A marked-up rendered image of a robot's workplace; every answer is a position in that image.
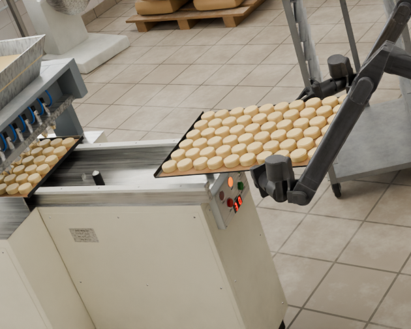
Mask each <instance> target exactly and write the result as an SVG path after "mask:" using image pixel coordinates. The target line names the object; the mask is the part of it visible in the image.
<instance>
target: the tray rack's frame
mask: <svg viewBox="0 0 411 329"><path fill-rule="evenodd" d="M339 1H340V4H341V10H342V15H343V18H344V24H345V27H346V32H347V35H348V40H349V44H350V49H351V52H352V57H353V60H354V66H355V69H356V72H358V71H359V69H360V68H361V65H360V62H359V56H358V51H357V48H356V42H355V39H354V34H353V31H352V25H351V22H350V17H349V13H348V8H347V5H346V0H339ZM337 157H338V162H339V163H337V164H333V167H334V170H335V175H336V179H337V183H339V187H340V189H341V184H340V183H341V182H345V181H350V180H356V179H360V178H365V177H369V176H374V175H378V174H383V173H386V172H393V171H396V170H401V169H405V168H410V167H411V123H410V119H409V117H408V113H407V111H406V106H405V104H404V101H403V98H400V99H394V100H391V101H386V102H381V103H378V104H372V105H369V102H368V103H367V105H366V107H365V109H364V111H363V112H362V113H361V115H360V117H359V119H358V120H357V122H356V124H355V125H354V128H353V129H352V131H351V132H350V134H349V135H348V138H347V139H346V142H345V143H344V144H343V146H342V148H341V150H340V151H339V153H338V155H337Z"/></svg>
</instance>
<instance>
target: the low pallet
mask: <svg viewBox="0 0 411 329"><path fill-rule="evenodd" d="M264 1H265V0H244V2H242V3H241V4H240V5H239V6H237V7H236V8H223V9H215V10H197V9H196V7H195V6H194V3H193V0H189V1H187V2H186V3H185V4H184V5H183V6H182V7H180V8H179V9H178V10H176V11H175V12H174V13H166V14H148V15H141V14H138V13H137V14H136V15H132V16H131V17H130V18H129V19H128V20H126V24H127V23H135V24H136V26H137V29H138V32H148V31H149V30H150V29H152V28H153V27H154V26H156V25H157V24H158V23H159V22H160V21H168V20H177V22H178V24H179V28H180V30H187V29H191V28H192V27H194V26H195V25H196V24H197V23H198V22H199V21H200V20H202V19H203V18H219V17H222V18H223V20H224V24H225V27H237V26H238V25H239V24H240V23H241V22H242V21H243V20H244V19H245V18H246V17H247V16H248V15H250V14H251V13H252V12H253V11H254V10H255V9H256V8H258V7H259V6H260V5H261V4H262V3H263V2H264Z"/></svg>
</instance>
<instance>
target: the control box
mask: <svg viewBox="0 0 411 329"><path fill-rule="evenodd" d="M230 177H231V178H232V180H233V184H232V186H231V187H230V186H229V183H228V180H229V178H230ZM240 181H242V182H243V190H239V189H238V183H239V182H240ZM249 190H250V186H249V183H248V180H247V177H246V174H245V172H240V173H238V172H231V173H222V174H220V176H219V178H218V179H217V181H216V182H215V184H214V185H213V186H212V188H211V190H210V191H211V194H212V196H213V199H212V200H211V202H210V203H209V205H210V207H211V211H212V213H213V216H214V218H215V221H216V224H217V227H218V229H222V230H226V229H227V227H228V225H229V224H230V222H231V220H232V219H233V217H234V215H235V214H236V212H237V210H236V209H237V208H235V203H236V204H237V206H238V209H239V207H240V204H239V200H241V204H242V202H243V200H244V198H245V197H246V195H247V193H248V192H249ZM221 191H223V192H224V200H221V199H220V192H221ZM239 197H240V199H239V200H238V198H239ZM229 198H231V199H232V200H233V202H234V204H233V206H232V207H231V208H229V207H228V199H229Z"/></svg>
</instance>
